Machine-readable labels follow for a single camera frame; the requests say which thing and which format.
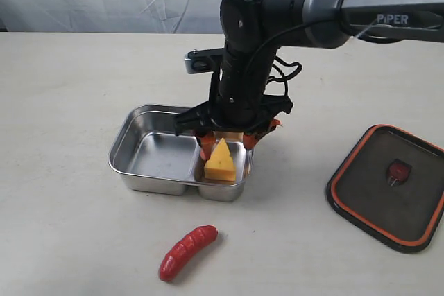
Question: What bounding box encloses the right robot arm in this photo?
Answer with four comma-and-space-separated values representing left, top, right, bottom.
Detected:
175, 0, 443, 160

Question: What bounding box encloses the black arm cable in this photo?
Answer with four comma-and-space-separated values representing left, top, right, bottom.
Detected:
242, 0, 382, 130

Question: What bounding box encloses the red toy sausage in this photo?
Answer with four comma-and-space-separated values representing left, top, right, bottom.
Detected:
158, 225, 219, 282

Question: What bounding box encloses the yellow toy cheese wedge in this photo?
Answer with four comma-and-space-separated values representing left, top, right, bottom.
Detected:
204, 138, 237, 182

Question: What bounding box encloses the steel two-compartment lunch box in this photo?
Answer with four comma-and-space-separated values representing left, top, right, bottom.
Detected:
108, 104, 253, 202

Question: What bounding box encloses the dark lid with orange seal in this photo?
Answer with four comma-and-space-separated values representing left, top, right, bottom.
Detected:
325, 124, 443, 254

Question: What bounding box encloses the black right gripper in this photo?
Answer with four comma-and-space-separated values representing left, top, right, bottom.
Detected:
174, 47, 293, 160

